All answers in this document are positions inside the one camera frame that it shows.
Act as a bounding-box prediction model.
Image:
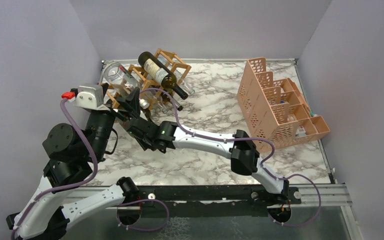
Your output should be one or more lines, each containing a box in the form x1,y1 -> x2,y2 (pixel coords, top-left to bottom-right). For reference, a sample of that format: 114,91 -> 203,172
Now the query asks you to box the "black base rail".
69,177 -> 303,220

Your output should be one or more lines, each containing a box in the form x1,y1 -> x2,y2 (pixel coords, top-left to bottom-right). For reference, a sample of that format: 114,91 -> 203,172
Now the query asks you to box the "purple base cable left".
116,198 -> 170,232

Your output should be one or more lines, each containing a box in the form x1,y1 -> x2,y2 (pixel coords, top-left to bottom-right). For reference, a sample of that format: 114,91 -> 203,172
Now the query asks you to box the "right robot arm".
108,87 -> 289,204

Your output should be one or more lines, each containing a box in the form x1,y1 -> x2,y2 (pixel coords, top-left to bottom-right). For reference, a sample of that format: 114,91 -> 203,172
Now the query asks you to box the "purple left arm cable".
138,87 -> 322,229

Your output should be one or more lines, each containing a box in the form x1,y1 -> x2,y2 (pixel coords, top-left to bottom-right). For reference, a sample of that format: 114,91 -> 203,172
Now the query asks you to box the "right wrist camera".
61,83 -> 110,111

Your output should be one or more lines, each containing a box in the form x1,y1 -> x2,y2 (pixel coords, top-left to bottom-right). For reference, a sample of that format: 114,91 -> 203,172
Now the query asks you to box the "pink plastic organizer rack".
237,57 -> 330,149

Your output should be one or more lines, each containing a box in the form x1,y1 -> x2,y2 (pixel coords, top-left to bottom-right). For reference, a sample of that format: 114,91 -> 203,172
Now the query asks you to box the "clear glass jug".
101,61 -> 142,109

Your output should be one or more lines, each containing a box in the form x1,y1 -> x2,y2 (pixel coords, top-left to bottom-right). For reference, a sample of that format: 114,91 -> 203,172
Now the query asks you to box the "wooden wine rack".
100,48 -> 195,113

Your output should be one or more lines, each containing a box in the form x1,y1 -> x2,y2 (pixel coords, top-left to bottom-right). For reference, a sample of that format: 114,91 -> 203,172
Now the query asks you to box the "dark wine bottle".
138,51 -> 189,100

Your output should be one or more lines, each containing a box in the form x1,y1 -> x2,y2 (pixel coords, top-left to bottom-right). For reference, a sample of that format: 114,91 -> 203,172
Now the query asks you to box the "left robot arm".
6,110 -> 139,240

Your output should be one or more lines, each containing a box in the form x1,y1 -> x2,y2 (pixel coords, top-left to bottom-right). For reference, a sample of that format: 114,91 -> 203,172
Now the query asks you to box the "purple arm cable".
138,87 -> 322,229
10,98 -> 99,240

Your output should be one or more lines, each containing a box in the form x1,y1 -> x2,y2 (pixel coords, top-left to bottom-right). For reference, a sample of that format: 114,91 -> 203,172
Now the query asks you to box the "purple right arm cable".
10,98 -> 99,240

